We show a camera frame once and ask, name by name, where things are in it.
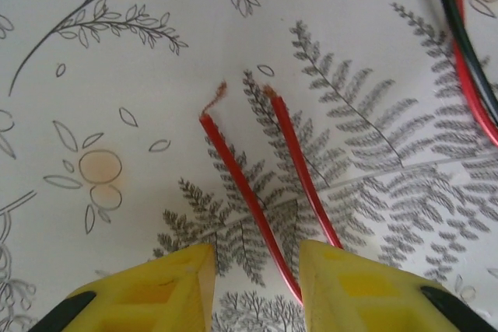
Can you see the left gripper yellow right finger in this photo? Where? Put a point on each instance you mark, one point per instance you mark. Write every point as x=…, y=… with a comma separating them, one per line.
x=369, y=301

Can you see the floral print tablecloth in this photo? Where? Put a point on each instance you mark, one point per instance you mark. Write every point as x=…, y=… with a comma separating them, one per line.
x=116, y=211

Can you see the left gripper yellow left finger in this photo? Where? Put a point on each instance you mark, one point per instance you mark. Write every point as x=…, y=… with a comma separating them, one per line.
x=155, y=301

